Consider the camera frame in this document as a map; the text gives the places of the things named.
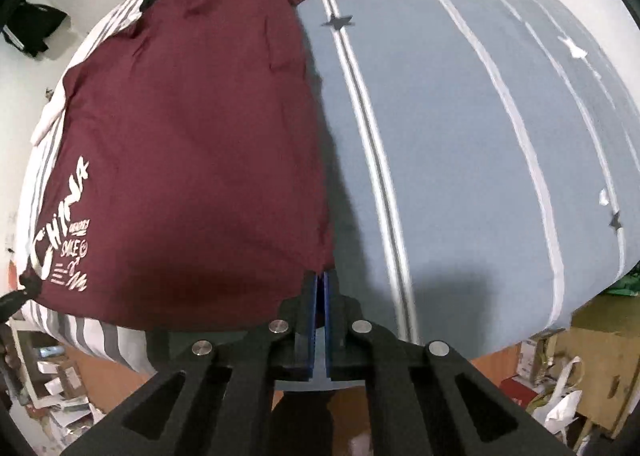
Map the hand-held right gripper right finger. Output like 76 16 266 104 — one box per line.
322 272 576 456

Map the blue-grey striped bed sheet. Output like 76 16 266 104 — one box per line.
220 0 640 387

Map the red white carton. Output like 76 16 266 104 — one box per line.
500 376 537 408

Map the cardboard box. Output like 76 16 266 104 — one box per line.
550 293 640 437

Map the maroon printed t-shirt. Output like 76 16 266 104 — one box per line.
19 0 337 332

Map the white grey striped cloth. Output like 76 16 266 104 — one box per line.
20 0 157 374

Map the black hanging bag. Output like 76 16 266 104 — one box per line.
2 0 68 57

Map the white plastic bag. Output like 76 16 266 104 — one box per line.
530 356 586 442

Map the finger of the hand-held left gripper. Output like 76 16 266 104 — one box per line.
0 289 28 324

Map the wooden bed frame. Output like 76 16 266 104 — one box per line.
60 343 531 456

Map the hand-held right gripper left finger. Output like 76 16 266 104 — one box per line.
60 272 321 456

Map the green plastic bag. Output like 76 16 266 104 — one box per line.
607 272 640 296

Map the pile of papers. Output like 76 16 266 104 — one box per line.
10 331 106 437

